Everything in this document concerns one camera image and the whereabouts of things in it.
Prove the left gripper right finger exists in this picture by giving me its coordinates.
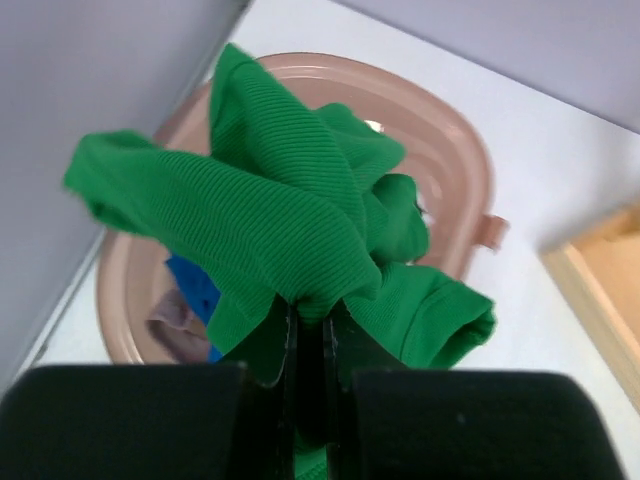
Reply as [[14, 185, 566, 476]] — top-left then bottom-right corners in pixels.
[[322, 307, 415, 479]]

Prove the green tank top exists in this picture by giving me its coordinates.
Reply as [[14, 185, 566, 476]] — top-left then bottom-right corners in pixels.
[[62, 42, 499, 480]]

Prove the pink plastic basket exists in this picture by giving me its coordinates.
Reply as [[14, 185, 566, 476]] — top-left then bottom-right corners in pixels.
[[96, 53, 507, 364]]

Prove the mauve tank top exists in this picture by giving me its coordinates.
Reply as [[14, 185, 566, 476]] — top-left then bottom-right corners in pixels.
[[146, 289, 209, 349]]

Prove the blue tank top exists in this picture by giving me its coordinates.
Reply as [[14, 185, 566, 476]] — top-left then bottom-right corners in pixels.
[[164, 254, 222, 363]]

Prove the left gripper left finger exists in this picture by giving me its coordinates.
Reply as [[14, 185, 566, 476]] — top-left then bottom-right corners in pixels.
[[234, 302, 298, 479]]

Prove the wooden clothes rack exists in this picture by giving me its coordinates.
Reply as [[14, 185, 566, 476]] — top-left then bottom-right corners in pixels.
[[541, 203, 639, 407]]

